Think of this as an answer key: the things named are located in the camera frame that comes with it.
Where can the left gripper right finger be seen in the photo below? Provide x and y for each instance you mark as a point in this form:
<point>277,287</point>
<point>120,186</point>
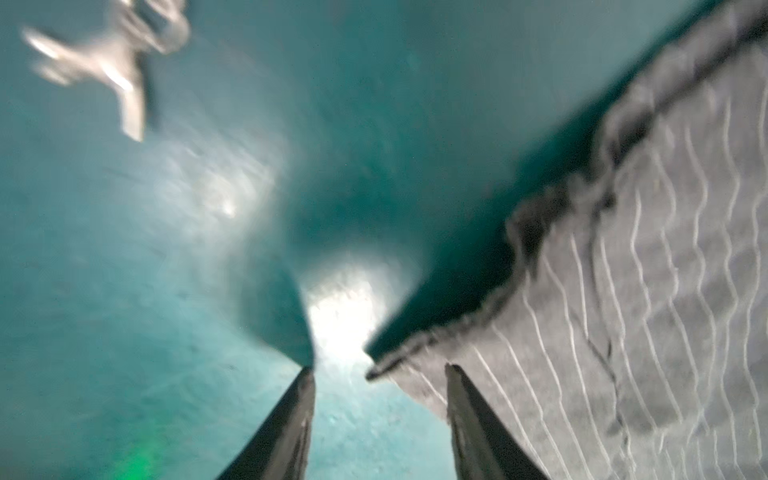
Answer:
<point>482,446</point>

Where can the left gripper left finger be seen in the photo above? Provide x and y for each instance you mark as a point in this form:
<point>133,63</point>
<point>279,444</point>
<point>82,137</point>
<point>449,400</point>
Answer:
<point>280,447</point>

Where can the grey pinstriped long sleeve shirt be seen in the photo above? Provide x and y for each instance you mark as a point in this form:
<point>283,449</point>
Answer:
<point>630,340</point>

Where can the small metal clip on table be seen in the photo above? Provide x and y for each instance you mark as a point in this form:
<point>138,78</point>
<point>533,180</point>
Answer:
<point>112,56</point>

